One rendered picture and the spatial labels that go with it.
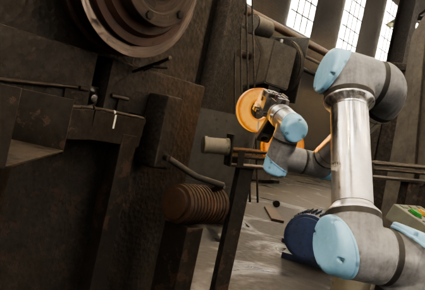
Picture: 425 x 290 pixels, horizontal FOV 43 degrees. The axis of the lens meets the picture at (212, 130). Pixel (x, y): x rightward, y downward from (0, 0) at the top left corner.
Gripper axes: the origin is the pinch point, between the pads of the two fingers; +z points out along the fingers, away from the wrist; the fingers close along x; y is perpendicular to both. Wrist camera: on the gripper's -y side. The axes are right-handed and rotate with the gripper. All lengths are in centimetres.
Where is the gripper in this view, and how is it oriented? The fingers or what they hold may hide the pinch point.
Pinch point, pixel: (259, 104)
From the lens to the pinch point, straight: 185.1
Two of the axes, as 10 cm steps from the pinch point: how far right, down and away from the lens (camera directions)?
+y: 2.7, -9.3, -2.5
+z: -2.0, -3.1, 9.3
